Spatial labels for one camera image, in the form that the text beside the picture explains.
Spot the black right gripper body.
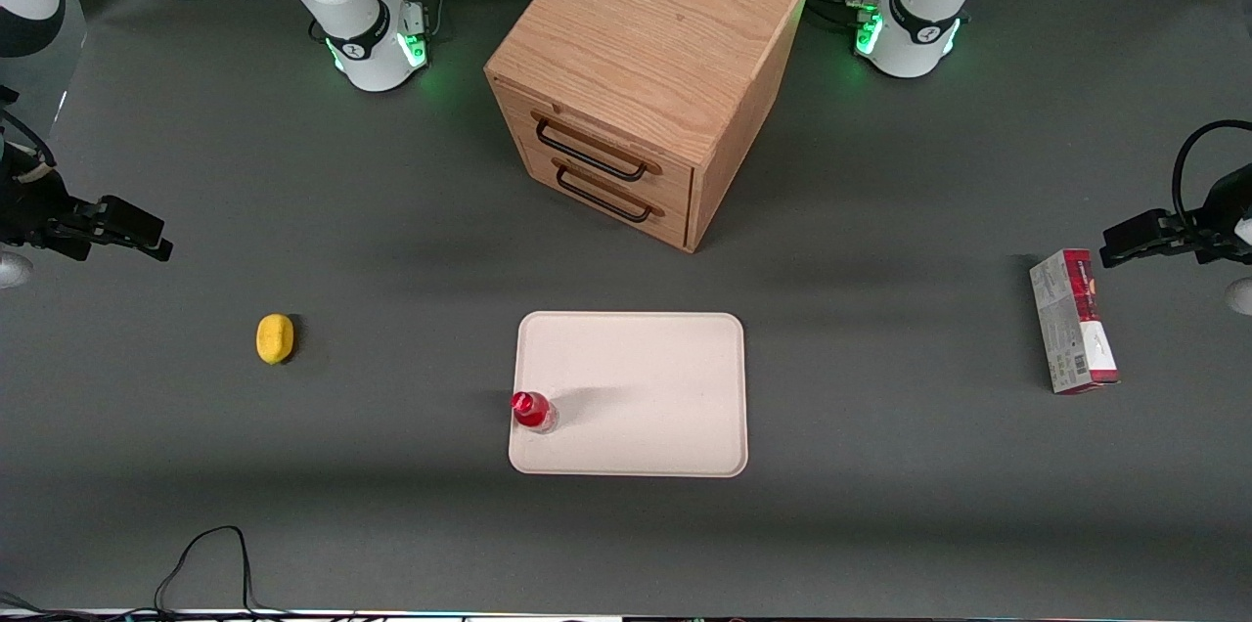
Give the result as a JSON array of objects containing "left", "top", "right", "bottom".
[{"left": 0, "top": 145, "right": 55, "bottom": 251}]

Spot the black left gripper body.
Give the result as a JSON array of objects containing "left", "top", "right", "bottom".
[{"left": 1211, "top": 164, "right": 1252, "bottom": 267}]

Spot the red coke bottle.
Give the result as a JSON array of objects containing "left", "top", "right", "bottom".
[{"left": 510, "top": 390, "right": 559, "bottom": 435}]

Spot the white rectangular tray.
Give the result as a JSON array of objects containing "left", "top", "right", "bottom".
[{"left": 508, "top": 311, "right": 750, "bottom": 479}]

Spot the red plaid cardboard box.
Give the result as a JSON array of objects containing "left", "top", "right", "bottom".
[{"left": 1028, "top": 248, "right": 1122, "bottom": 396}]

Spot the yellow lemon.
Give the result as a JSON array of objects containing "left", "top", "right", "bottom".
[{"left": 255, "top": 313, "right": 295, "bottom": 367}]

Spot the wooden drawer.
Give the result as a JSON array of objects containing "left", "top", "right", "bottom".
[
  {"left": 492, "top": 77, "right": 697, "bottom": 212},
  {"left": 518, "top": 145, "right": 693, "bottom": 252}
]

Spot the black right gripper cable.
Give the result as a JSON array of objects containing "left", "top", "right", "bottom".
[{"left": 0, "top": 109, "right": 57, "bottom": 189}]

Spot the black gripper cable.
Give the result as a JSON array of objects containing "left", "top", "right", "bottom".
[
  {"left": 0, "top": 109, "right": 57, "bottom": 189},
  {"left": 1172, "top": 119, "right": 1252, "bottom": 234}
]

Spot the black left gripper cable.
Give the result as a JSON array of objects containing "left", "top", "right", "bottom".
[{"left": 1172, "top": 119, "right": 1252, "bottom": 234}]

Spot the black looped cable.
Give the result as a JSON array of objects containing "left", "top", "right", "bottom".
[{"left": 155, "top": 525, "right": 287, "bottom": 619}]

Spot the thin black cable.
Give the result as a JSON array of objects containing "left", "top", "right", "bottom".
[{"left": 0, "top": 590, "right": 157, "bottom": 620}]

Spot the black drawer handle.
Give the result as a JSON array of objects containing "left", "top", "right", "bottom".
[
  {"left": 532, "top": 111, "right": 663, "bottom": 184},
  {"left": 553, "top": 158, "right": 666, "bottom": 225}
]

